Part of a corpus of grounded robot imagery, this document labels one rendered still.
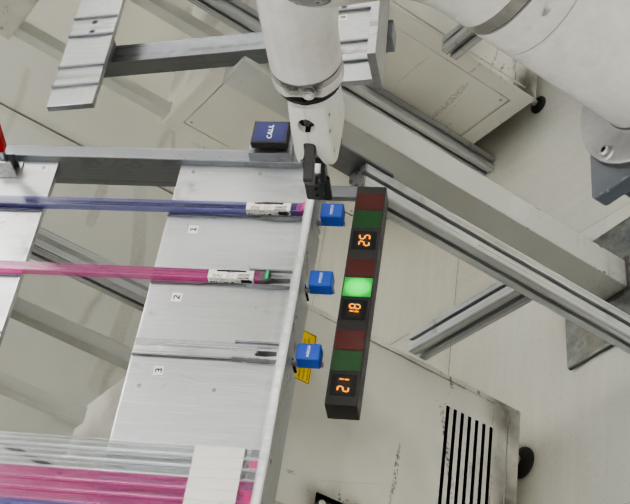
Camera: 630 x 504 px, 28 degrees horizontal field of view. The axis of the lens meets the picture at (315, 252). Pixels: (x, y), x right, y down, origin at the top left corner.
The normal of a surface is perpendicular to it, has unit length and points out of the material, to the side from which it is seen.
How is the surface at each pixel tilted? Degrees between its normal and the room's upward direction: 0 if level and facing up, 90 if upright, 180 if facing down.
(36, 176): 48
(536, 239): 90
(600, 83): 90
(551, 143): 0
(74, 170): 90
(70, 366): 90
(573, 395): 0
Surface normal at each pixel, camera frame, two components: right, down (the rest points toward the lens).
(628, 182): -0.11, 0.77
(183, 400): -0.12, -0.60
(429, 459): 0.57, -0.41
